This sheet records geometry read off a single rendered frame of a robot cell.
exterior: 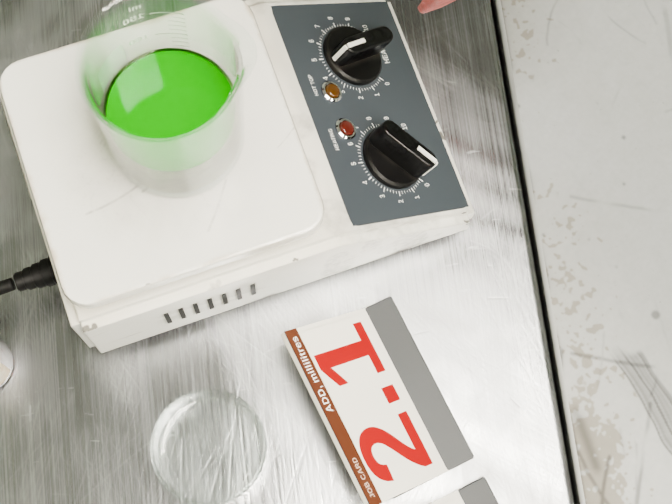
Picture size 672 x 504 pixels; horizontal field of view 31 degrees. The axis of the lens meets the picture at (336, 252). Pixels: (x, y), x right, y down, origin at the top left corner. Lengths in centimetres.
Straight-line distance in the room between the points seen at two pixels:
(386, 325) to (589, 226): 12
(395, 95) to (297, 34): 6
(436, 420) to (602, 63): 21
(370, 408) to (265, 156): 13
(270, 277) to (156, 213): 6
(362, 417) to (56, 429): 15
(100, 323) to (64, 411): 8
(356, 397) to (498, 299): 10
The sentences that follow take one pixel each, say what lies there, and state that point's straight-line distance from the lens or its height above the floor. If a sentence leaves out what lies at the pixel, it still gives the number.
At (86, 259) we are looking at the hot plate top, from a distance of 54.
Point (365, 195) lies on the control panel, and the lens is 58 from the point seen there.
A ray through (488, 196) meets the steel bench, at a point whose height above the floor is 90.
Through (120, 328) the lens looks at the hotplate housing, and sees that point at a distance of 57.
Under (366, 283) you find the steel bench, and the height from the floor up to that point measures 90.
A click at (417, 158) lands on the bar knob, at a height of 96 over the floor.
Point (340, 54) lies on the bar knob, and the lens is 59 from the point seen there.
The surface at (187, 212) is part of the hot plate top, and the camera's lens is 54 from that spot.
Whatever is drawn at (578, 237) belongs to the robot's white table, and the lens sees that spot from 65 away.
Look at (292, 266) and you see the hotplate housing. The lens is 57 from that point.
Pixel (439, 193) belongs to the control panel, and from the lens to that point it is 60.
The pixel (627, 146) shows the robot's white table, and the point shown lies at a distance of 67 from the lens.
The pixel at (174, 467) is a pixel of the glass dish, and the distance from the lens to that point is 61.
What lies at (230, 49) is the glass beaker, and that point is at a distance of 50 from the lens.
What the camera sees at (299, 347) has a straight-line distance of 58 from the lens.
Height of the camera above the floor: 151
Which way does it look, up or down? 75 degrees down
